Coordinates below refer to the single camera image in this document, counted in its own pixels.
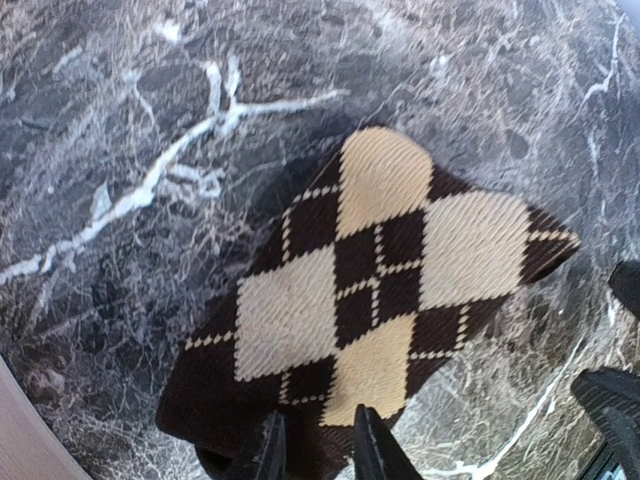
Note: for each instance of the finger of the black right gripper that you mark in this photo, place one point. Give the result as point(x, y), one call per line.
point(610, 398)
point(625, 285)

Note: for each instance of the brown argyle sock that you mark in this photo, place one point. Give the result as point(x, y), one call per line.
point(377, 274)

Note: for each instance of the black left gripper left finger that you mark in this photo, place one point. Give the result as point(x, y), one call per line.
point(270, 457)

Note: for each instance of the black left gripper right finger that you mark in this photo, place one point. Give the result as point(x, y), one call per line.
point(377, 454)

